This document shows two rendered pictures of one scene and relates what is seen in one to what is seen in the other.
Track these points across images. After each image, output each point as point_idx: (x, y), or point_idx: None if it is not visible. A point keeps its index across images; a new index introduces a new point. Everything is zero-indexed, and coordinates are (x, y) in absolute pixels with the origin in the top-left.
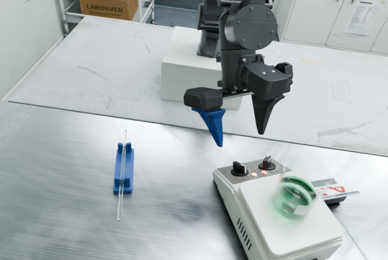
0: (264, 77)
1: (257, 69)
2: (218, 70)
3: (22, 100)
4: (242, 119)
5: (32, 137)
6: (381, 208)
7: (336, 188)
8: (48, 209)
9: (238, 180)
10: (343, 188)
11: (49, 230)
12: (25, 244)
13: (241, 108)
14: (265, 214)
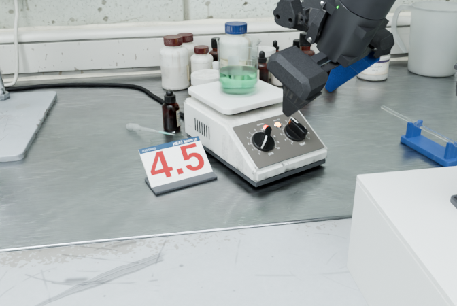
0: None
1: (321, 0)
2: (425, 168)
3: None
4: (327, 247)
5: None
6: (97, 179)
7: (161, 169)
8: (453, 122)
9: (293, 116)
10: (152, 167)
11: (432, 115)
12: (438, 109)
13: (344, 273)
14: (259, 85)
